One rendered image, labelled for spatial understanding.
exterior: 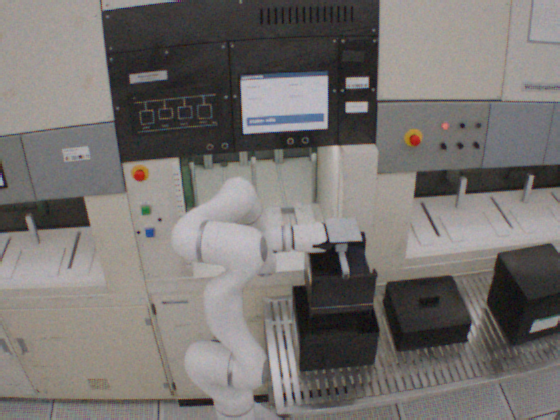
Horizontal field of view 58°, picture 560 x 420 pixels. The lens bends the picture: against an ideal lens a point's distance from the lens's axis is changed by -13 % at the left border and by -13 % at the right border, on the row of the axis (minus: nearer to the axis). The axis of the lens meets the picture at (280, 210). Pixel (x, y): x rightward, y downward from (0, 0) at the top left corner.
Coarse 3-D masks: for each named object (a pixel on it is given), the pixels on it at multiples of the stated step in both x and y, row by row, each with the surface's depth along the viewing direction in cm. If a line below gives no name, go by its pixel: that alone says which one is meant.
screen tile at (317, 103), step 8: (312, 80) 180; (320, 80) 181; (288, 88) 181; (296, 88) 181; (304, 88) 182; (312, 88) 182; (320, 88) 182; (320, 96) 184; (288, 104) 184; (296, 104) 185; (304, 104) 185; (312, 104) 185; (320, 104) 185
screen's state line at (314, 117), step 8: (248, 120) 186; (256, 120) 186; (264, 120) 187; (272, 120) 187; (280, 120) 187; (288, 120) 188; (296, 120) 188; (304, 120) 188; (312, 120) 188; (320, 120) 189
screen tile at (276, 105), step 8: (248, 88) 180; (256, 88) 180; (264, 88) 180; (272, 88) 181; (280, 96) 182; (248, 104) 183; (256, 104) 183; (264, 104) 183; (272, 104) 184; (280, 104) 184; (248, 112) 184; (256, 112) 185; (264, 112) 185; (272, 112) 185
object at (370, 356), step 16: (304, 288) 207; (304, 304) 212; (304, 320) 214; (320, 320) 214; (336, 320) 213; (352, 320) 213; (368, 320) 204; (304, 336) 205; (320, 336) 207; (336, 336) 185; (352, 336) 185; (368, 336) 186; (304, 352) 187; (320, 352) 188; (336, 352) 189; (352, 352) 190; (368, 352) 190; (304, 368) 192; (320, 368) 193; (336, 368) 194
